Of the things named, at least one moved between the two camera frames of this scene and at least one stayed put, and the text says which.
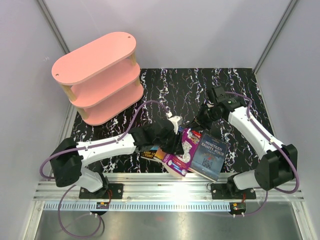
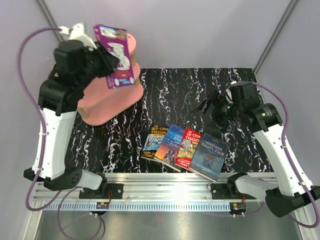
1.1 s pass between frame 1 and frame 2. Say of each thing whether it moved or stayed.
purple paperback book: moved
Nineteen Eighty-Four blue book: stayed
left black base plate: stayed
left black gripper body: moved
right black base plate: stayed
